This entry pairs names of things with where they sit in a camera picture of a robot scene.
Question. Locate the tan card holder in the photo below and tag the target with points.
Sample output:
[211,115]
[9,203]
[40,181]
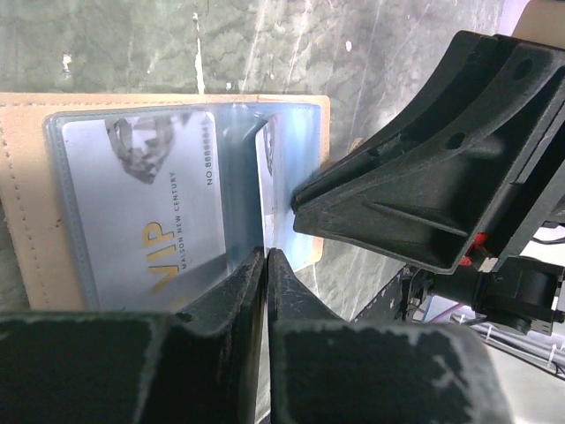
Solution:
[28,189]

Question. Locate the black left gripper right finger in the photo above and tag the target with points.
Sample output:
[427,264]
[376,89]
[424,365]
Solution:
[324,369]

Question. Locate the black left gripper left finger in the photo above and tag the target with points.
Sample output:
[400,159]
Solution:
[197,366]

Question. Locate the silver VIP credit card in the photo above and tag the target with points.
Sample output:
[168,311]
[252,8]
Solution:
[148,196]

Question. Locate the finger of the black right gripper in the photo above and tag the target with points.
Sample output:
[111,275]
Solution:
[467,67]

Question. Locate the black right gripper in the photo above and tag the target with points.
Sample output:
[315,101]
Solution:
[465,203]

